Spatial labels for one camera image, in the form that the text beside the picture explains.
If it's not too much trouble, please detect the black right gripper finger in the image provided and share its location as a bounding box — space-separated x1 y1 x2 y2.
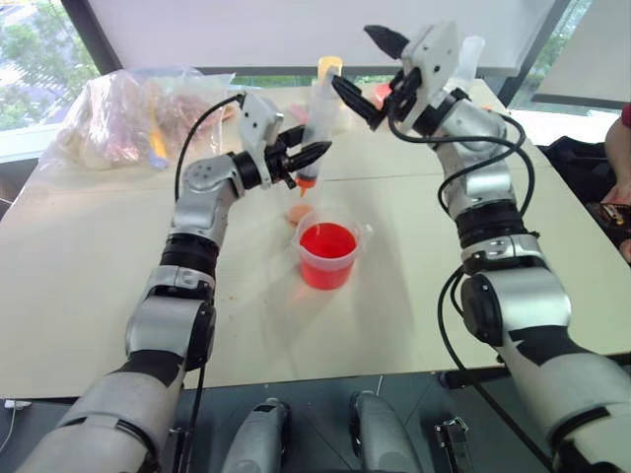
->
330 74 391 132
363 24 410 61

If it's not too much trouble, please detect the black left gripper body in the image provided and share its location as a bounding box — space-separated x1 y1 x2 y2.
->
263 139 303 191

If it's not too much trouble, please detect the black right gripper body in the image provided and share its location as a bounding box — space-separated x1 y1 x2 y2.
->
386 67 426 124

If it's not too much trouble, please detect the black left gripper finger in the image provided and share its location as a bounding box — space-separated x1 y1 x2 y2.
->
288 141 333 173
277 124 308 150

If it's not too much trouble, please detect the clear syringe orange tip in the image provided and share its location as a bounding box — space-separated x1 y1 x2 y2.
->
294 55 346 199

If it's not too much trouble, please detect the dark snack packet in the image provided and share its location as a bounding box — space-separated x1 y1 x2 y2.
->
589 199 631 231

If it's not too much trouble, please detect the red tinted plastic cup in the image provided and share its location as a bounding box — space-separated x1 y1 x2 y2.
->
372 82 396 107

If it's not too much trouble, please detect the clear cup red liquid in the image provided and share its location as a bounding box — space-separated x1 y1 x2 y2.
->
293 210 375 291

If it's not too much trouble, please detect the person hand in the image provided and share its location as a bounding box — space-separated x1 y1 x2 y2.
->
600 179 631 208

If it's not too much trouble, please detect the large white board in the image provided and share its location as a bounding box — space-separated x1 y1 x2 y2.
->
88 0 559 81

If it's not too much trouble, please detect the clear plastic bag with contents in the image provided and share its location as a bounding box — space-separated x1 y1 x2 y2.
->
38 66 239 172

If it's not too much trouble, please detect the black bag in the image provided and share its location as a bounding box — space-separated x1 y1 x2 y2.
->
536 136 620 204

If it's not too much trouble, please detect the white panel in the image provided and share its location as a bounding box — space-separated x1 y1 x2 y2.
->
531 0 631 107

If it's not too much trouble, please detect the grey rounded robot leg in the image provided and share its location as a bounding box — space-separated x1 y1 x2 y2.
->
348 390 425 473
221 397 292 473

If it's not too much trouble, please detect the black device with metal clip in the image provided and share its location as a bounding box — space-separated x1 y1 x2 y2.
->
435 417 475 473

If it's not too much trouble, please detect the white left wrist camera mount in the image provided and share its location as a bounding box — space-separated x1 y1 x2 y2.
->
238 93 286 191

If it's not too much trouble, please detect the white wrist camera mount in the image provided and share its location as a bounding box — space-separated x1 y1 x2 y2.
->
397 20 463 137
238 93 286 191

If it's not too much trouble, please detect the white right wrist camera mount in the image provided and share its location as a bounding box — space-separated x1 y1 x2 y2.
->
397 20 463 137

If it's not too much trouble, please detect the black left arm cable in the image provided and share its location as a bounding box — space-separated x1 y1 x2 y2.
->
167 93 247 473

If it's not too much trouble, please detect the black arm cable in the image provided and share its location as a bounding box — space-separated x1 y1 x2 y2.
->
386 110 556 472
167 93 247 473

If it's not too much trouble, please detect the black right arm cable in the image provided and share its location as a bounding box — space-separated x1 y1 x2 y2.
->
386 110 556 472

